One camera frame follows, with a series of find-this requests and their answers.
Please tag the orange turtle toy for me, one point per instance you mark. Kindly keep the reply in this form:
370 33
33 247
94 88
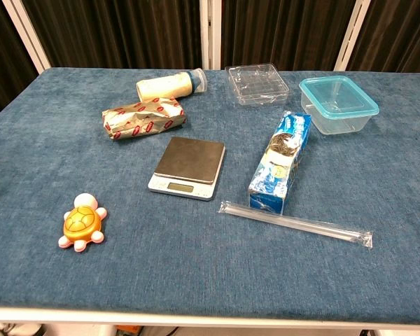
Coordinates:
80 221

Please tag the digital kitchen scale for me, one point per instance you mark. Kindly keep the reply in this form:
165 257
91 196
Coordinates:
190 161

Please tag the blue fabric table cover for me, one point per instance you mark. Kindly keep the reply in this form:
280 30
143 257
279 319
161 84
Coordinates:
210 217

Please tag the blue cookie box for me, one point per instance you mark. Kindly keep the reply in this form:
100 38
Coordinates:
281 164

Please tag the silver foil pack red print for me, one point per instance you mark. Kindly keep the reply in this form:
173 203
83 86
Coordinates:
143 117

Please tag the cream bottle with blue cap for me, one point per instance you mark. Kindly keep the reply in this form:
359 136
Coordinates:
164 86

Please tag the clear plastic clamshell tray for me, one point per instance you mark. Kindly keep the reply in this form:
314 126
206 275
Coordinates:
257 85

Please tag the clear wrapped drinking straw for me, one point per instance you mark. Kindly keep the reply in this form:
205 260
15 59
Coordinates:
294 223

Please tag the clear container with teal lid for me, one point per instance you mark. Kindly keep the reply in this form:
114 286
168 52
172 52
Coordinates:
336 103

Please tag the black curtain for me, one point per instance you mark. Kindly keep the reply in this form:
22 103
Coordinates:
119 31

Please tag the white metal frame post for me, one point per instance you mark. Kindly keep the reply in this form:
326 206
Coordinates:
26 33
210 33
351 33

